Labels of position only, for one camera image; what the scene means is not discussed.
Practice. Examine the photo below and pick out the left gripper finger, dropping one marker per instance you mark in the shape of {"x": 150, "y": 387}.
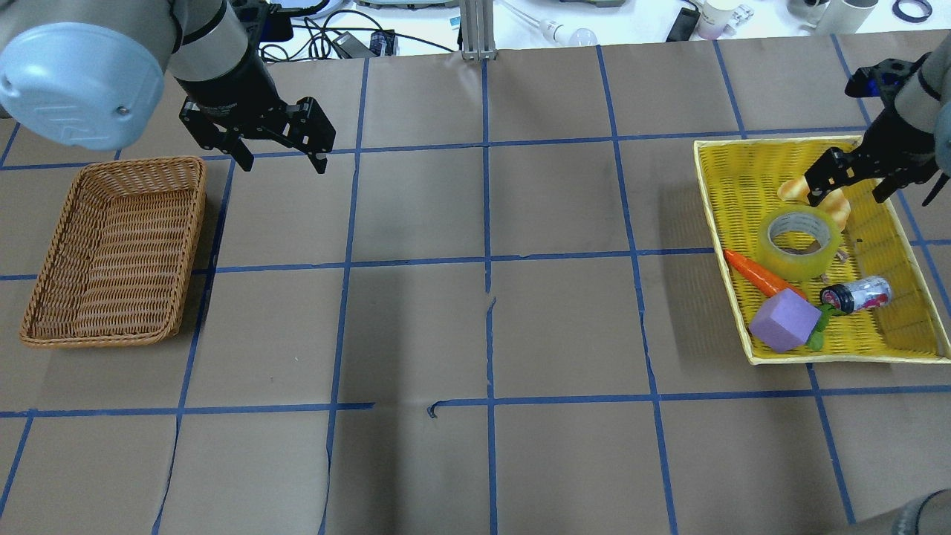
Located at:
{"x": 239, "y": 152}
{"x": 315, "y": 134}

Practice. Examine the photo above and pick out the black power adapter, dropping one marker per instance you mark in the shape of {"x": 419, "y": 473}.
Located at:
{"x": 346, "y": 46}

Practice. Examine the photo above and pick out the white purple cup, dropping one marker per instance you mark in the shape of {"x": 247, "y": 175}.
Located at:
{"x": 714, "y": 17}

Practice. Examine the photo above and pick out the yellow plastic basket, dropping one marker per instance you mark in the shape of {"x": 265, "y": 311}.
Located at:
{"x": 738, "y": 181}

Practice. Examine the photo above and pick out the small black-capped bottle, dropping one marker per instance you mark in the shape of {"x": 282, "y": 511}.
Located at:
{"x": 856, "y": 296}

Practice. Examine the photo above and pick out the brown wicker basket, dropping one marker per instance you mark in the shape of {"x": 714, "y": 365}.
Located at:
{"x": 119, "y": 265}

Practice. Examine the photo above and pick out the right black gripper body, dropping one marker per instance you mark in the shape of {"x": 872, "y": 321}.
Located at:
{"x": 891, "y": 138}

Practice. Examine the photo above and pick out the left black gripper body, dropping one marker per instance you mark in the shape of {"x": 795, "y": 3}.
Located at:
{"x": 236, "y": 91}

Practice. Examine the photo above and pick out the yellow tape roll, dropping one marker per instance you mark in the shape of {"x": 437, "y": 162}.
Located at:
{"x": 797, "y": 242}

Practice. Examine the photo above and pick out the toy croissant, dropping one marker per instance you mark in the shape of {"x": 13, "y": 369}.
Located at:
{"x": 835, "y": 204}

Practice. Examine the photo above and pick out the aluminium frame post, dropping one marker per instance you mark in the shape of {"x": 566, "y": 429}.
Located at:
{"x": 477, "y": 31}

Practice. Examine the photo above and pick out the toy carrot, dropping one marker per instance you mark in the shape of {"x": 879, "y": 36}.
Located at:
{"x": 766, "y": 281}

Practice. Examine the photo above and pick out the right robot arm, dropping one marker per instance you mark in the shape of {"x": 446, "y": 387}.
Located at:
{"x": 919, "y": 92}

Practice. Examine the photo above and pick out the purple foam cube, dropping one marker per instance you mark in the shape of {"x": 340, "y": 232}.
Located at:
{"x": 785, "y": 321}

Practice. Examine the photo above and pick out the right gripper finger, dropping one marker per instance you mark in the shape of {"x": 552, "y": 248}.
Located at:
{"x": 831, "y": 171}
{"x": 888, "y": 185}

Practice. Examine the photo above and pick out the white light bulb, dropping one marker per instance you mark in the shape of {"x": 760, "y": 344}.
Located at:
{"x": 568, "y": 36}

